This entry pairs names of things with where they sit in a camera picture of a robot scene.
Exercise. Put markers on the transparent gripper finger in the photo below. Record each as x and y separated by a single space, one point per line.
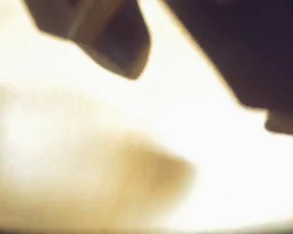
100 31
254 48

